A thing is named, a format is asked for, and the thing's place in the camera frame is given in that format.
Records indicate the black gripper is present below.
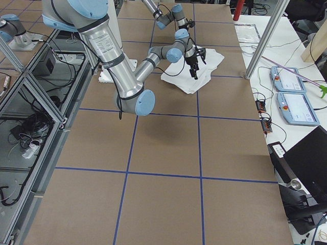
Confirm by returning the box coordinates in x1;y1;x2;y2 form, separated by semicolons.
178;18;195;30
185;47;206;80

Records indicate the white long-sleeve printed shirt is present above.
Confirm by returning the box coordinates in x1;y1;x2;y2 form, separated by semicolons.
160;48;224;94

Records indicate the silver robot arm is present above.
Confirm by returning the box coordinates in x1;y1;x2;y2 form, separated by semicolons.
42;1;206;116
142;0;195;30

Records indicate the third grey robot base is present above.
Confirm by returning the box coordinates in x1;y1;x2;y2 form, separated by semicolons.
1;14;35;51

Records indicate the clear plastic bag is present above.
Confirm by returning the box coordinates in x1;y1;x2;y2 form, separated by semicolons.
234;23;261;43

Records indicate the orange black circuit board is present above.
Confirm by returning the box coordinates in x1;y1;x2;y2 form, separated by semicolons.
255;100;267;113

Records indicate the upper blue teach pendant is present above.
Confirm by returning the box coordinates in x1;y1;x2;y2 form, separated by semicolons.
270;66;306;94

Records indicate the blue teach pendant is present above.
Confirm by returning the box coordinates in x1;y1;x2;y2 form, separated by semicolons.
270;66;306;94
277;92;320;126

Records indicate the lower blue teach pendant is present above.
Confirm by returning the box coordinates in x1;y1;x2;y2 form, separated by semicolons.
277;92;320;126

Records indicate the wooden beam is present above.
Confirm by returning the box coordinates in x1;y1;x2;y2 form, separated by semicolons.
301;0;327;63

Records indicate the purple grabber stick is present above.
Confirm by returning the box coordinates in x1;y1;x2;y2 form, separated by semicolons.
261;56;327;98

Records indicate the black laptop computer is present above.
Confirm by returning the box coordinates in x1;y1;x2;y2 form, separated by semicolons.
268;126;326;203

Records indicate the black monitor stand base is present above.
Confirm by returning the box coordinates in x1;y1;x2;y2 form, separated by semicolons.
278;185;326;235

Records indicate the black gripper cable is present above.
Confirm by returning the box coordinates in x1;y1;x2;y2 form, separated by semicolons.
155;38;197;77

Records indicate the red cylinder post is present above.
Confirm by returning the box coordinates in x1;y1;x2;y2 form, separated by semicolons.
233;0;245;21

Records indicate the grey aluminium frame post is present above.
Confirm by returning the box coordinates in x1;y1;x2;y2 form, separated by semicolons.
244;0;289;80

